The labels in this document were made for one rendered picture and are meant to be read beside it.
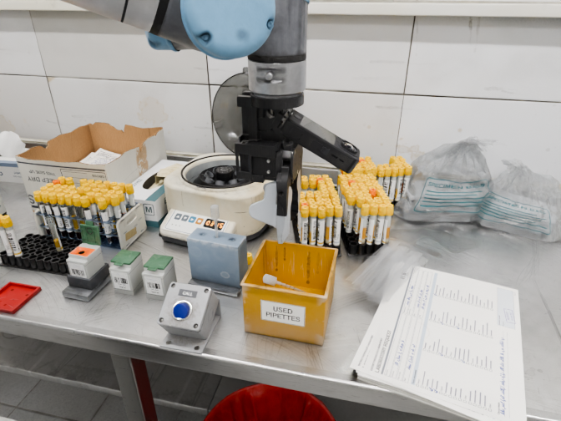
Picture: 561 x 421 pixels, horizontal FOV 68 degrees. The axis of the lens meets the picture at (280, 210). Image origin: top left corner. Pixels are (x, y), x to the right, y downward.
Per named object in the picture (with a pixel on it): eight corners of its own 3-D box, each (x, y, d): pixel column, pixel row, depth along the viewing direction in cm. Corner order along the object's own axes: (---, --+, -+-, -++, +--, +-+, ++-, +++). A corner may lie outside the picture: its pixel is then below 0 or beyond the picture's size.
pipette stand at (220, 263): (188, 286, 78) (182, 242, 74) (205, 266, 84) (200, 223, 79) (237, 297, 76) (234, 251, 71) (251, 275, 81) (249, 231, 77)
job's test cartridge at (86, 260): (73, 284, 77) (64, 256, 74) (89, 270, 81) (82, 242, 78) (91, 288, 76) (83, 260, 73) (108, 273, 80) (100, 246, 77)
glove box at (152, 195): (118, 222, 100) (111, 186, 95) (165, 182, 120) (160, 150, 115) (166, 228, 97) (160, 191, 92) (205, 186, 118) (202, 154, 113)
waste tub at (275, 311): (242, 332, 68) (240, 284, 63) (265, 282, 79) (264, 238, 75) (323, 347, 65) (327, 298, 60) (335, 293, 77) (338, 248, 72)
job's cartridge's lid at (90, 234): (78, 220, 76) (80, 219, 76) (82, 243, 78) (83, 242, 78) (96, 223, 75) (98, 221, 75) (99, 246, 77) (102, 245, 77)
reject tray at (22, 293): (-19, 308, 73) (-21, 305, 73) (11, 284, 79) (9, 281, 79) (13, 314, 72) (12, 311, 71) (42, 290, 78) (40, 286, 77)
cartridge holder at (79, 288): (63, 297, 76) (58, 281, 74) (95, 269, 83) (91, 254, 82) (88, 302, 74) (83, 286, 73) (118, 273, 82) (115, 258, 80)
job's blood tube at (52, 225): (57, 259, 85) (43, 217, 81) (61, 256, 87) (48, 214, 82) (63, 260, 85) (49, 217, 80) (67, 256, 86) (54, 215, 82)
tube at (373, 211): (363, 250, 88) (368, 205, 83) (366, 246, 89) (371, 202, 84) (371, 253, 87) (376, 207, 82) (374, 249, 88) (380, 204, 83)
